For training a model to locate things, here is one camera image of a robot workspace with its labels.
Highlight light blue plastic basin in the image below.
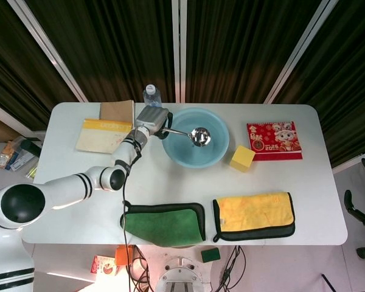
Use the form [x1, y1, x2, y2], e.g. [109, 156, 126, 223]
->
[161, 107, 231, 169]

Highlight yellow grey microfiber cloth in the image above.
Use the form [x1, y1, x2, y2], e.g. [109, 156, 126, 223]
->
[212, 192, 296, 243]

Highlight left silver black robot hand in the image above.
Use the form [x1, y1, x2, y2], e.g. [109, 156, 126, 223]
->
[134, 105, 174, 141]

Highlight metal ladle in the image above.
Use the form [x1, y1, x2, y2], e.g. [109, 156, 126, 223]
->
[160, 127, 212, 148]

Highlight yellow cream booklet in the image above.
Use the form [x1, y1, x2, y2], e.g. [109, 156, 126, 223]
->
[75, 118, 133, 155]

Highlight yellow sponge block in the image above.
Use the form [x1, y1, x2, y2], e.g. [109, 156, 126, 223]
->
[229, 145, 256, 173]

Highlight packets pile on floor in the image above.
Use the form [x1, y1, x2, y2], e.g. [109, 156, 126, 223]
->
[0, 136, 43, 180]

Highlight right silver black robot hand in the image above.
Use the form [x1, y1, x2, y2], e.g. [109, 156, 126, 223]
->
[344, 152, 365, 260]

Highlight green scouring sponge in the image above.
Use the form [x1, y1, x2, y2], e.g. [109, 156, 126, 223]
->
[200, 248, 221, 263]

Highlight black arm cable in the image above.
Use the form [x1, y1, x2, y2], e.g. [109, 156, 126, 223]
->
[121, 138, 144, 292]

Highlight clear plastic water bottle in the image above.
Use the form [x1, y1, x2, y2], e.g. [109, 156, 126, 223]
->
[143, 84, 163, 108]

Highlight green microfiber cloth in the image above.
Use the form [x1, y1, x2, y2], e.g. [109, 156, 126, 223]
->
[119, 200, 207, 248]

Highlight red 2026 desk calendar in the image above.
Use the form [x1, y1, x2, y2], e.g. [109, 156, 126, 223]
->
[246, 120, 304, 161]

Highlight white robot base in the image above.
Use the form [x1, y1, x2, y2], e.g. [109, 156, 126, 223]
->
[154, 255, 212, 292]

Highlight black floor cables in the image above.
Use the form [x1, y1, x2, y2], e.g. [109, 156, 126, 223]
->
[214, 245, 247, 292]

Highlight orange plastic box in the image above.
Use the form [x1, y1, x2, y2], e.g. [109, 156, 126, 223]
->
[114, 245, 136, 268]

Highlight brown kraft spiral notebook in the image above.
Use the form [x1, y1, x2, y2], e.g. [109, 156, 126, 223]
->
[99, 99, 136, 130]

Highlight red printed package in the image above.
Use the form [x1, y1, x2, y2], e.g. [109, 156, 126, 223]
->
[90, 254, 117, 275]

